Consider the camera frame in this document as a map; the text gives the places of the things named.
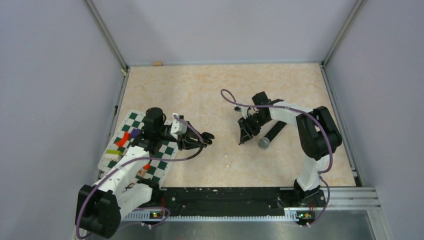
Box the black earbud charging case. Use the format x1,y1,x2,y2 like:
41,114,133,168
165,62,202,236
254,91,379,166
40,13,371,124
202,132,215,146

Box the aluminium front rail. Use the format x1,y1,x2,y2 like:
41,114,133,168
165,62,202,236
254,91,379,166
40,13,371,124
71,187,393,240

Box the tan wooden cube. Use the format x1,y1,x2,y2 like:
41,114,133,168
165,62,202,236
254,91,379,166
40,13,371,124
137,168,147,178

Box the green wooden block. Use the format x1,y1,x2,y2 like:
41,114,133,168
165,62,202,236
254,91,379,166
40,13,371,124
105,149,122,156

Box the purple wooden block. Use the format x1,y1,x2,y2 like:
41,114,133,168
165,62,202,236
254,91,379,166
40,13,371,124
130,128,141,139

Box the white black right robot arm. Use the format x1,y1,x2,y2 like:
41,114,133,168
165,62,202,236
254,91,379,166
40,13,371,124
234,91,342,206

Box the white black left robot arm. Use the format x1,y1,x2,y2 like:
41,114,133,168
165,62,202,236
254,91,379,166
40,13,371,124
75,107,215,240

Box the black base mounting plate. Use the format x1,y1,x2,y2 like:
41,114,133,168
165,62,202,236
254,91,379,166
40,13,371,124
129,186,327,218

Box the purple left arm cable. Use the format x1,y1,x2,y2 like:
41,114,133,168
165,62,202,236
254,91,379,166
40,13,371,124
75,114,205,240

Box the red arch block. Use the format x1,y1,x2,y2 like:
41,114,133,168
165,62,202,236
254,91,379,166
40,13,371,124
115,131,131,148

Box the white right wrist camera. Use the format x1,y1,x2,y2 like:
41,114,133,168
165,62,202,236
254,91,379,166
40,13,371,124
234,105,252,119

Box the green white chessboard mat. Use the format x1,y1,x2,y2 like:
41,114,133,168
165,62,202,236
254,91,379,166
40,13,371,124
97,109,179,185

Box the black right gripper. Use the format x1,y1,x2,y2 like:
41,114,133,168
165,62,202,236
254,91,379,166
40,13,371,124
238,112,271,144

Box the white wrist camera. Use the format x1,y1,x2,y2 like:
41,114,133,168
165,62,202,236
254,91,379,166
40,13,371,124
234,105,252,119
170,113,188,137

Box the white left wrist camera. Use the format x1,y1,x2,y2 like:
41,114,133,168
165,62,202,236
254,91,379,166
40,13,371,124
170,113,188,137

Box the wooden block in corner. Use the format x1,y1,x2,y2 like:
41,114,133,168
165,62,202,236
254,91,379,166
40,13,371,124
152,61,164,67

